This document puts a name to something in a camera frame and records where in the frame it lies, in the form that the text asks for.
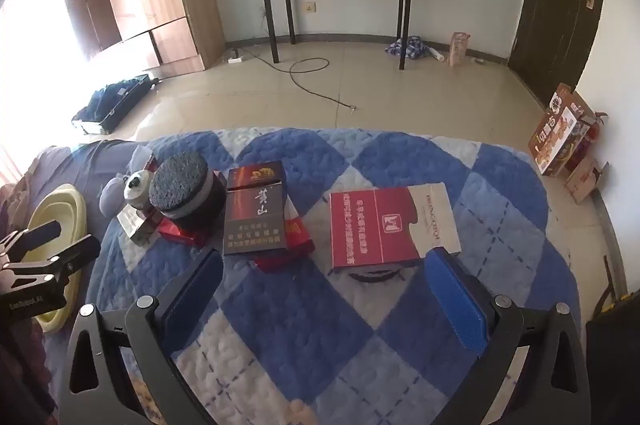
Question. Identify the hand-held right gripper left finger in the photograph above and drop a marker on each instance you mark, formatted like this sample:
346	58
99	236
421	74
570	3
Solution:
200	275

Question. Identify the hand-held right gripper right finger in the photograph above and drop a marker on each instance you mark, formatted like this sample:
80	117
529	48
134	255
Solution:
455	300

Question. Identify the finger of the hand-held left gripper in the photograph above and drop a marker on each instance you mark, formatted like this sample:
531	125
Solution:
40	233
75	255

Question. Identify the pale yellow plastic basin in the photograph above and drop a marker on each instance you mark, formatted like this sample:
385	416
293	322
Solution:
55	205

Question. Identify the dark brown cigarette box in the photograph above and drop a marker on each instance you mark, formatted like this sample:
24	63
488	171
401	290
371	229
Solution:
255	215

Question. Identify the round black sponge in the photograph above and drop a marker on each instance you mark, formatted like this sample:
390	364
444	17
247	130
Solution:
177	182

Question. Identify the red and white cigarette box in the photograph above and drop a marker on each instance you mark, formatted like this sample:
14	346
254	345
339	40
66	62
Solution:
380	230

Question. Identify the red gold print cigarette box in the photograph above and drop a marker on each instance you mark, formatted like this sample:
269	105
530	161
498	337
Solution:
297	235

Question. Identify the small silver brown box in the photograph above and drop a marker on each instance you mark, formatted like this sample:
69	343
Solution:
132	225

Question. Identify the dark blue bedsheet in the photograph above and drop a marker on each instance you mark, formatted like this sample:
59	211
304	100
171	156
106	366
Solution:
75	165

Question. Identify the small white bottle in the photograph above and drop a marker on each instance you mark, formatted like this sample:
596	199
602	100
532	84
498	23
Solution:
135	190

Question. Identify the blue checkered blanket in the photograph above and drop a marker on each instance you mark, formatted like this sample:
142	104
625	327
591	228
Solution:
320	330

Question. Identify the black suitcase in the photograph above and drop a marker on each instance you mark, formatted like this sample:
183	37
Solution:
112	102

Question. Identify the black case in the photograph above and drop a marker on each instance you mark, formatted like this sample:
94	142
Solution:
615	355

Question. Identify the small cardboard box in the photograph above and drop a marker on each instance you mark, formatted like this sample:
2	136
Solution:
585	180

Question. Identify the printed brown carton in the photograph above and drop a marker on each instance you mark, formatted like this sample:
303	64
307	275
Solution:
557	135

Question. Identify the white power strip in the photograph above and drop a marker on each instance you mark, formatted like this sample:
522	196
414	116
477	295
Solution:
235	59

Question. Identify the white roll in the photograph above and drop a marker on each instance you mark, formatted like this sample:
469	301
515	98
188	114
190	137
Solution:
436	54

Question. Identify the blue plaid cloth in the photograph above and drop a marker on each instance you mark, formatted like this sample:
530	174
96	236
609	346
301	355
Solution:
407	48

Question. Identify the wall socket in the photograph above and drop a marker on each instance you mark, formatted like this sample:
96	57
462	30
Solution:
311	8

